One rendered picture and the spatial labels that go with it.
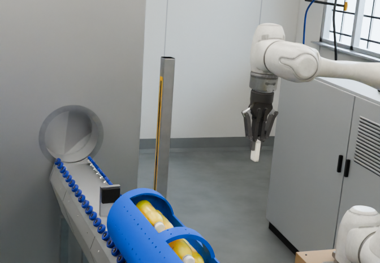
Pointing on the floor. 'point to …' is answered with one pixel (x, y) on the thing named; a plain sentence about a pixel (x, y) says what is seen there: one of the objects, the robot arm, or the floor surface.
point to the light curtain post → (164, 124)
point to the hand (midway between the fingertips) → (255, 150)
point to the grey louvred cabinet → (323, 159)
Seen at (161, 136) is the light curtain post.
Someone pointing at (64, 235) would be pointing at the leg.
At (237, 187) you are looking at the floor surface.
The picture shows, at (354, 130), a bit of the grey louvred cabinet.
